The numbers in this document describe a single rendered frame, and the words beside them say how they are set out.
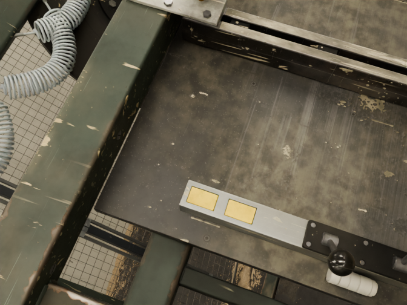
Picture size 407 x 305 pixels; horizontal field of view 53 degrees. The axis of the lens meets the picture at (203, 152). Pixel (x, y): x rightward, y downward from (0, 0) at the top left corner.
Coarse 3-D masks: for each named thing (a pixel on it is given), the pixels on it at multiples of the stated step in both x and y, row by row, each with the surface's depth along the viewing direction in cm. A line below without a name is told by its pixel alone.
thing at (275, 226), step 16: (224, 192) 72; (192, 208) 70; (224, 208) 71; (256, 208) 71; (272, 208) 71; (224, 224) 72; (240, 224) 70; (256, 224) 70; (272, 224) 70; (288, 224) 70; (304, 224) 70; (272, 240) 71; (288, 240) 69; (320, 256) 69; (368, 272) 68
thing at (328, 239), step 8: (328, 240) 66; (336, 240) 67; (336, 248) 62; (328, 256) 58; (336, 256) 56; (344, 256) 56; (352, 256) 57; (328, 264) 57; (336, 264) 56; (344, 264) 56; (352, 264) 56; (336, 272) 56; (344, 272) 56
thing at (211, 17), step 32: (160, 0) 80; (192, 0) 80; (224, 0) 80; (192, 32) 86; (224, 32) 82; (256, 32) 82; (288, 32) 82; (288, 64) 84; (320, 64) 81; (352, 64) 79; (384, 64) 80; (384, 96) 83
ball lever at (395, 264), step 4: (396, 260) 66; (400, 260) 66; (404, 260) 65; (392, 264) 66; (396, 264) 66; (400, 264) 65; (404, 264) 65; (396, 268) 66; (400, 268) 66; (404, 268) 65; (404, 272) 66
